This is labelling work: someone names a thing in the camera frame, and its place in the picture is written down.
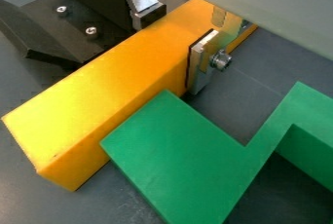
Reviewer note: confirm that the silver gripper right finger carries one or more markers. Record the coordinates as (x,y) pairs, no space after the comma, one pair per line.
(208,54)

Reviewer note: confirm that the yellow bar block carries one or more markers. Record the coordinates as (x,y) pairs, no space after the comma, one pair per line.
(62,123)

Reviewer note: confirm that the black stepped holder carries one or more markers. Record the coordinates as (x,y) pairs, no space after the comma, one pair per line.
(67,32)

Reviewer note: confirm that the green zigzag block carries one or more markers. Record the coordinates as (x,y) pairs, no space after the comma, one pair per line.
(192,170)

